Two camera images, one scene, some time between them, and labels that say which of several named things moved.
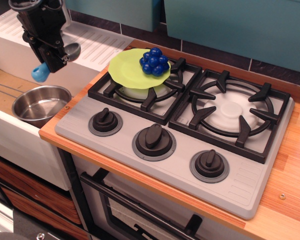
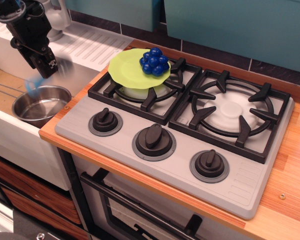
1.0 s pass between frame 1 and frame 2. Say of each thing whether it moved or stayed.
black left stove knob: stayed
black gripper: moved
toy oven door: stayed
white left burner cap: stayed
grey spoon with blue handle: moved
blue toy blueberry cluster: stayed
